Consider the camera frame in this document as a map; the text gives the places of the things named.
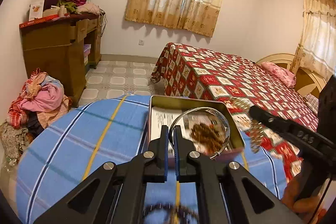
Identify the pink pillow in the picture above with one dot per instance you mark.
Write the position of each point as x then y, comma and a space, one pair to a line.
284, 75

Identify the clothes pile on desk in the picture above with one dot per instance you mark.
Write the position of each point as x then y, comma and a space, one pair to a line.
73, 6

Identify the pink metal tin box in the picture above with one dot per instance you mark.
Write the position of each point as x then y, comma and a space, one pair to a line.
236, 143

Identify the red book on desk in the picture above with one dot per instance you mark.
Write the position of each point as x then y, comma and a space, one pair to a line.
39, 20

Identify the cream wooden headboard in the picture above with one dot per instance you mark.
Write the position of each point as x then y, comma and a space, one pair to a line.
307, 82

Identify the beige side curtain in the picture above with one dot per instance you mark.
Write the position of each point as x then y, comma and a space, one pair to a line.
316, 49

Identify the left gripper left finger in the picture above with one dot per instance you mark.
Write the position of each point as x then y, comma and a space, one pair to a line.
113, 193

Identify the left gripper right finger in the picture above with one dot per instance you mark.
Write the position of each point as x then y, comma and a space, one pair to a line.
226, 193

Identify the paper leaflet in tin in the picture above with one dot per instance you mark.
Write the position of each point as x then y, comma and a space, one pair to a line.
208, 130

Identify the wooden desk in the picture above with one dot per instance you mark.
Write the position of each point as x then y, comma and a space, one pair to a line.
63, 48

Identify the red patchwork bedspread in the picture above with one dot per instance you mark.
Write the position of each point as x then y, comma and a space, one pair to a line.
204, 74

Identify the striped pillow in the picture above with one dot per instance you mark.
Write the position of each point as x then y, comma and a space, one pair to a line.
312, 102

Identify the wall socket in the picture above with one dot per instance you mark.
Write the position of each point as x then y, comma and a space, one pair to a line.
141, 42

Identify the white product box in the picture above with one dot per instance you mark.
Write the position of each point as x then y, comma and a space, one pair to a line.
36, 9

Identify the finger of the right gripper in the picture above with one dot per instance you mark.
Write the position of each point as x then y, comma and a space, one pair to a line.
278, 124

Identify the clothes pile on floor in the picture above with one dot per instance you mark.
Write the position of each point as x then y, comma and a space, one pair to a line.
41, 102

